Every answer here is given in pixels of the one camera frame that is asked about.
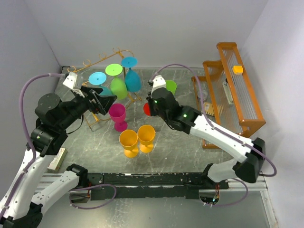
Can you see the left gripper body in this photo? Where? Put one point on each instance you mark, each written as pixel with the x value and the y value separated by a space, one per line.
pixel 94 104

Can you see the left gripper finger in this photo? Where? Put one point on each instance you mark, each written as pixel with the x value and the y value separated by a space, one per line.
pixel 90 91
pixel 103 103

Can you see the magenta wine glass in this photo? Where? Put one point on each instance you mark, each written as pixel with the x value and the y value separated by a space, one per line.
pixel 117 113

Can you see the light blue wine glass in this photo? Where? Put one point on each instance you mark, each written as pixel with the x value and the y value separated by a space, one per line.
pixel 97 79

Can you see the green wine glass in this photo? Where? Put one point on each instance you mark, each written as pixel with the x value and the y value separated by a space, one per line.
pixel 171 86
pixel 117 86

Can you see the dark blue wine glass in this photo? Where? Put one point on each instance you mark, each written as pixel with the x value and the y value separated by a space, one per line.
pixel 132 80

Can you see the red wine glass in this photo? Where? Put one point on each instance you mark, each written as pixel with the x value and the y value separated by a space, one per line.
pixel 146 109

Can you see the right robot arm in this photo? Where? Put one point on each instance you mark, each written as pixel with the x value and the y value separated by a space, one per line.
pixel 247 154

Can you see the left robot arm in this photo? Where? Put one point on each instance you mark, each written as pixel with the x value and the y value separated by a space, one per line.
pixel 22 207

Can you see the left orange wine glass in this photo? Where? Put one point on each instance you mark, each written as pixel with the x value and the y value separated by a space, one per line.
pixel 128 140

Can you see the orange wine glass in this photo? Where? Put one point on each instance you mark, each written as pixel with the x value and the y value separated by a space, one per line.
pixel 128 140
pixel 146 135

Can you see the right orange wine glass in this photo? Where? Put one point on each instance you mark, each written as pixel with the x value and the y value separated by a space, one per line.
pixel 146 135

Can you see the orange wooden tiered rack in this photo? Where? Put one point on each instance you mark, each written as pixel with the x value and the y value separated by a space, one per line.
pixel 244 116

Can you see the white item on rack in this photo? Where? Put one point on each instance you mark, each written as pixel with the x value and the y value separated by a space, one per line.
pixel 227 92

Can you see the white box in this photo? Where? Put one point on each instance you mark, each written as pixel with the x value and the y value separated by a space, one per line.
pixel 57 161

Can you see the yellow cube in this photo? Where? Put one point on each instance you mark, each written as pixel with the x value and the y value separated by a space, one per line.
pixel 237 69

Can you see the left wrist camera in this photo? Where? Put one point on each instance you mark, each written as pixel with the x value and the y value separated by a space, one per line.
pixel 74 82

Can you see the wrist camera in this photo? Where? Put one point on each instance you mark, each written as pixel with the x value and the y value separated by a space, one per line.
pixel 157 82
pixel 74 82

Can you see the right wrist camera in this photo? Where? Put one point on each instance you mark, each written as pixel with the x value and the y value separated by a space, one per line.
pixel 157 82

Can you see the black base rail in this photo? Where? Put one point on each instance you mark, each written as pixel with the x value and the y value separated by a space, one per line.
pixel 151 185

